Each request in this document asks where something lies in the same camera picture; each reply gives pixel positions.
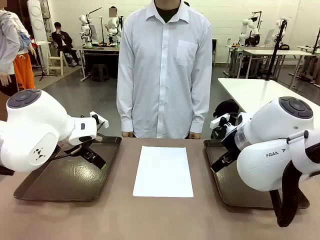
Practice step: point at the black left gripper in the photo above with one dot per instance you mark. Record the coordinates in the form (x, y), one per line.
(75, 150)

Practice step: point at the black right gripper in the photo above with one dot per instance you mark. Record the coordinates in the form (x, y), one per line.
(231, 140)

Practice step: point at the white A4 paper stack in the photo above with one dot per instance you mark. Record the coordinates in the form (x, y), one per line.
(162, 172)

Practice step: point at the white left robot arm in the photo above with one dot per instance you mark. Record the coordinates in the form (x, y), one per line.
(30, 130)

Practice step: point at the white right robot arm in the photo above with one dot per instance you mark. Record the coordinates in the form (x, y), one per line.
(270, 140)

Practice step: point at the person's left forearm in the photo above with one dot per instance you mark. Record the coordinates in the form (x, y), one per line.
(201, 107)

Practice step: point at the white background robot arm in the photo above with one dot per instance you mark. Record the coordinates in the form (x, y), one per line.
(113, 27)
(85, 27)
(247, 27)
(278, 27)

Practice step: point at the person's right forearm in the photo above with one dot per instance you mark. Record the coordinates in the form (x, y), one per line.
(125, 107)

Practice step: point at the person's left hand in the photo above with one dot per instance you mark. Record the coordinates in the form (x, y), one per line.
(195, 135)

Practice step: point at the person's right hand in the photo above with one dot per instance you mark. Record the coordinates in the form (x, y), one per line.
(127, 134)

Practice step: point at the brown plastic tray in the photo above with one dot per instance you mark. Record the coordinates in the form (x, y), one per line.
(225, 182)
(75, 175)

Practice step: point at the black backpack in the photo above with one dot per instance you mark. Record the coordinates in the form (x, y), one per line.
(226, 107)

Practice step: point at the white desk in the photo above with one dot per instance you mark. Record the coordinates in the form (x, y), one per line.
(250, 92)

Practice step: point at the black plastic stool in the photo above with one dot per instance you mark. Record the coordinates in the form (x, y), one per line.
(100, 72)

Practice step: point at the white folding chair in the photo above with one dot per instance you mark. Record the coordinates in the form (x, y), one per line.
(56, 62)

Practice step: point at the person in white shirt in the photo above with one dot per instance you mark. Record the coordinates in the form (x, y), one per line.
(162, 75)

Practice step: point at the black floor stand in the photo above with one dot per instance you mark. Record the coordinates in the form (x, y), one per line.
(43, 67)

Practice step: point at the grey background robot table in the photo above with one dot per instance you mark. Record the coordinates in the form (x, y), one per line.
(100, 49)

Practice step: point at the black office chair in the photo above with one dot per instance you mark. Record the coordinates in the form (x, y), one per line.
(214, 50)

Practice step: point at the mannequin with orange pants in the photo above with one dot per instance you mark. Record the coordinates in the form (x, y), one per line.
(23, 72)

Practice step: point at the white background table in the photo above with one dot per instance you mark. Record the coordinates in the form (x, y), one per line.
(275, 52)
(232, 47)

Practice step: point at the black tripod pole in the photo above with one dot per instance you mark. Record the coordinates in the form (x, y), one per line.
(275, 52)

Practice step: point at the seated man in black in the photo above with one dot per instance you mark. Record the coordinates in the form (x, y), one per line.
(62, 37)

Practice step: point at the standing background person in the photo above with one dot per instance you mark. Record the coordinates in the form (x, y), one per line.
(113, 12)

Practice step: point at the white tower air conditioner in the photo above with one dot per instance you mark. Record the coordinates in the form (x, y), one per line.
(37, 22)

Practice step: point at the dark-haired background person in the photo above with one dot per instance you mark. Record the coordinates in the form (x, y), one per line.
(186, 3)

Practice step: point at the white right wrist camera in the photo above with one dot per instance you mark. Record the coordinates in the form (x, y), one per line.
(220, 120)

